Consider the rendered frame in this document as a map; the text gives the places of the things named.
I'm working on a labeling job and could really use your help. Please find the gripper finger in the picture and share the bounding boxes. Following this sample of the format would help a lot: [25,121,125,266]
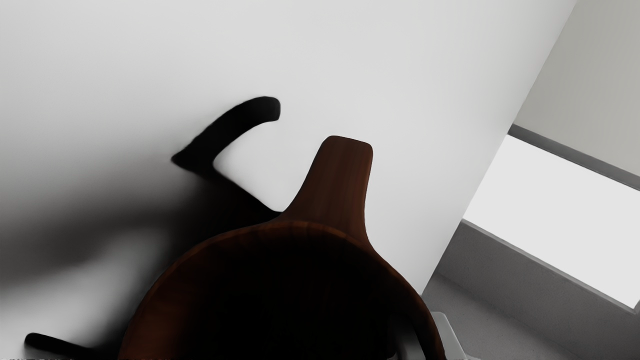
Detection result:
[431,311,472,360]

